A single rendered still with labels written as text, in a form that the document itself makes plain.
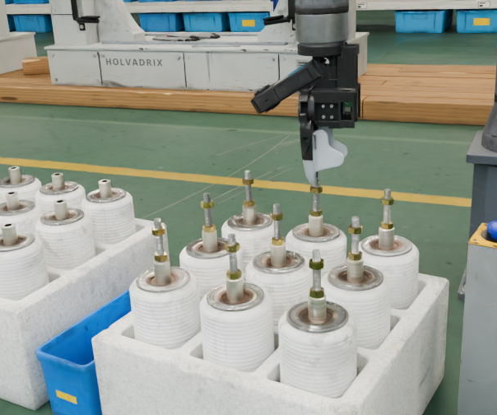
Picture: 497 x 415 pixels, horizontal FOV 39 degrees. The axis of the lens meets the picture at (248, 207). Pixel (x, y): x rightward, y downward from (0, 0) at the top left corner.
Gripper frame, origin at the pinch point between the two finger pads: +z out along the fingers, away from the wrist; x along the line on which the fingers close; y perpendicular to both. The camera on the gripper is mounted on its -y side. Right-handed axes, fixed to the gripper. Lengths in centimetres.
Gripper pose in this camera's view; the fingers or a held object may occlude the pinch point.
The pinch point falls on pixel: (310, 176)
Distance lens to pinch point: 108.5
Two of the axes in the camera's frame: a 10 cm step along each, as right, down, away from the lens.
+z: 0.5, 9.4, 3.5
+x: 2.6, -3.5, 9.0
